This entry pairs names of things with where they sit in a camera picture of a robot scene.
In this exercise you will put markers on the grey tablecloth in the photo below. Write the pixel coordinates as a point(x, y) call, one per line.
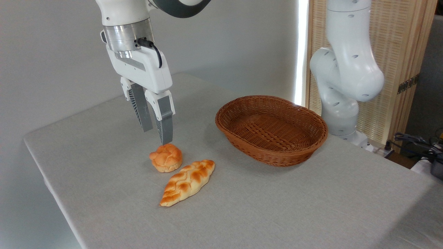
point(242, 218)

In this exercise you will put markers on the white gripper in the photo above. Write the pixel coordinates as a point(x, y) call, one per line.
point(145, 71)

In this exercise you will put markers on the round orange bread roll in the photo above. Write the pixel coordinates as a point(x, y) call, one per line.
point(166, 157)

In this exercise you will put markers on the brown wicker basket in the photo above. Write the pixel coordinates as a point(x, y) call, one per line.
point(294, 145)

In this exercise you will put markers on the long braided bread loaf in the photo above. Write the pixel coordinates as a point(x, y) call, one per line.
point(187, 181)

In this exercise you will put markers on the dark metal screen hinge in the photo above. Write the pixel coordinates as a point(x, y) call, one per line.
point(408, 83)

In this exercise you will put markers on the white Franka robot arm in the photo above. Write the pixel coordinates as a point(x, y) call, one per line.
point(349, 69)

